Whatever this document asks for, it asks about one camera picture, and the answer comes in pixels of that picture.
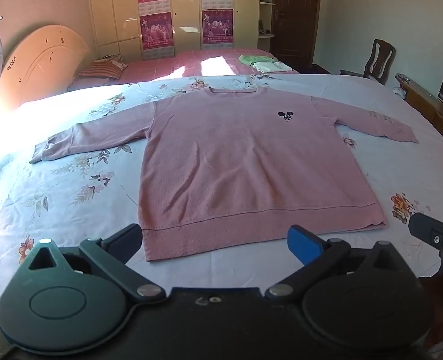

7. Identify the pink knit sweater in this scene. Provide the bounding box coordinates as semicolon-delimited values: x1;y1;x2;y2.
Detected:
32;88;416;262

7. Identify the wooden tv cabinet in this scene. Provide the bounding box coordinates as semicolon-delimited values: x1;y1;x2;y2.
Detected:
395;73;443;136

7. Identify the dark wooden chair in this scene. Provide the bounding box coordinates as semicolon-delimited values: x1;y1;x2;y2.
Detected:
339;39;396;86

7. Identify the striped orange pillow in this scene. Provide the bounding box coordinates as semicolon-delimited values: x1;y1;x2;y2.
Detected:
78;59;128;80

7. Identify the pale folded cloth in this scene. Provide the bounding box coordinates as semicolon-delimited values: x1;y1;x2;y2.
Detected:
252;60;293;74

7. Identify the peach wooden headboard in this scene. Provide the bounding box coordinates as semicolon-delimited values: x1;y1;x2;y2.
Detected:
0;24;92;110

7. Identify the green folded cloth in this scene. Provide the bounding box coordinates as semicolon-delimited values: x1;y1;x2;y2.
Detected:
239;55;276;66

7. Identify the pink checkered bedspread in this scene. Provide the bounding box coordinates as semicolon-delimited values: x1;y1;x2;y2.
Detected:
67;48;278;91

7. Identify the lower left magenta poster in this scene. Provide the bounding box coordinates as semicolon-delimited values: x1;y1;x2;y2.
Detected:
139;12;174;60

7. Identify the lower right magenta poster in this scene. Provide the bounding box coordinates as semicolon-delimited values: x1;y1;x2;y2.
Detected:
202;9;234;50

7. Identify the cream wardrobe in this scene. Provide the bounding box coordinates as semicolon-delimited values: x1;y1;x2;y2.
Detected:
90;0;261;62

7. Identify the dark wooden door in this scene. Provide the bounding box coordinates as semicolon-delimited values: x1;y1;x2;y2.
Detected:
270;0;321;73

